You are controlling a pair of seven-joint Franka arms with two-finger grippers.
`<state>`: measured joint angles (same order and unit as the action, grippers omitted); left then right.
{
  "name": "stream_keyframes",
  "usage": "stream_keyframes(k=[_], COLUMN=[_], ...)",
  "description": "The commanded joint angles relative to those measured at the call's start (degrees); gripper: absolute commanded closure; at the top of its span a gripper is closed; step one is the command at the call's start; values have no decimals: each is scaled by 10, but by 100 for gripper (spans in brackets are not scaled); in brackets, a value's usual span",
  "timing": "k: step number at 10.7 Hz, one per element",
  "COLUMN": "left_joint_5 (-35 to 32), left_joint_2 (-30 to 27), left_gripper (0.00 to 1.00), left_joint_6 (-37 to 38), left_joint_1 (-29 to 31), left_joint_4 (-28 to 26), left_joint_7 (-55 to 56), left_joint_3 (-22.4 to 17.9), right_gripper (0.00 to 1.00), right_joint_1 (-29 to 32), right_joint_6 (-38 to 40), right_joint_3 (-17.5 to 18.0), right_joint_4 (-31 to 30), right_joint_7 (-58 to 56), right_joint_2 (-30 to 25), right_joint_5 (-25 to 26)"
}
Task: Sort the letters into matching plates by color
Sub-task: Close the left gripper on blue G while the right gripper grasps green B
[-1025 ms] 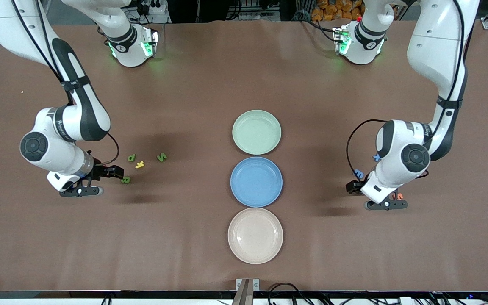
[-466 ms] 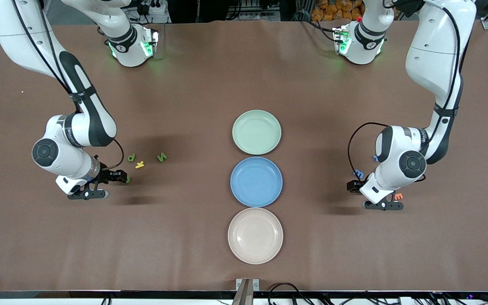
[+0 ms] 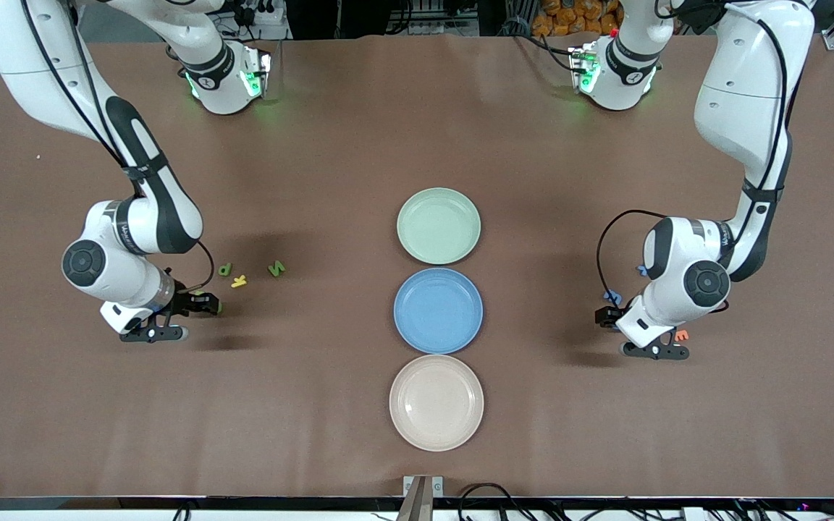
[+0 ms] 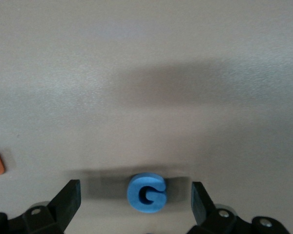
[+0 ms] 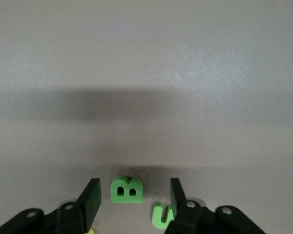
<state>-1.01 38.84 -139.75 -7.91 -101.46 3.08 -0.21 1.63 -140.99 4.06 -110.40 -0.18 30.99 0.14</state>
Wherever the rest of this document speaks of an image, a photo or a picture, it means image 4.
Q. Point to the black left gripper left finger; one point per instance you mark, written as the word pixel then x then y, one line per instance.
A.
pixel 68 200

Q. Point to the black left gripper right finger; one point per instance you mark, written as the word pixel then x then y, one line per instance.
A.
pixel 200 207

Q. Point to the blue foam capital G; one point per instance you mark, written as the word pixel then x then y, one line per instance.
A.
pixel 136 195

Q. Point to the brown table mat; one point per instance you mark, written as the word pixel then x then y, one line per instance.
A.
pixel 136 73

